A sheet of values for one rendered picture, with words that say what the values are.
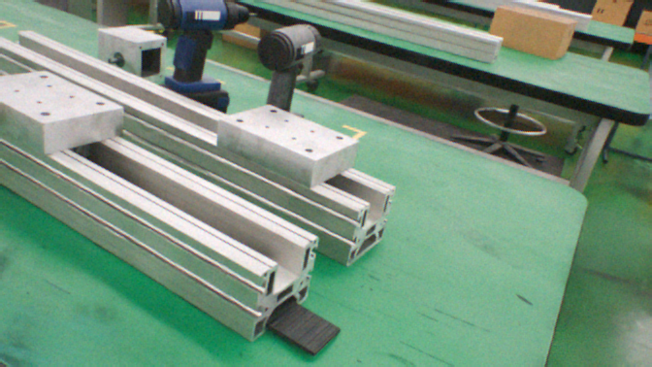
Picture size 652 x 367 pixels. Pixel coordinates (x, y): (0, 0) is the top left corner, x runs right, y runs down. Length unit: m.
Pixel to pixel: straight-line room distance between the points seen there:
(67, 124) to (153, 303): 0.24
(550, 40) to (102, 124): 2.10
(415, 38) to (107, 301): 1.81
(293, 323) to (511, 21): 2.17
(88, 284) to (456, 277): 0.45
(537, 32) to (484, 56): 0.46
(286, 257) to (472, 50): 1.68
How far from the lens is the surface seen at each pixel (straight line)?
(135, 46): 1.22
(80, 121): 0.75
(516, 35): 2.63
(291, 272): 0.62
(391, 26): 2.29
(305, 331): 0.60
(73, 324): 0.61
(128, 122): 0.93
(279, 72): 0.94
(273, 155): 0.73
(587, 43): 3.96
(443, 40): 2.23
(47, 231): 0.75
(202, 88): 1.10
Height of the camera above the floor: 1.18
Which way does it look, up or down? 26 degrees down
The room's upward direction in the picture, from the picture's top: 11 degrees clockwise
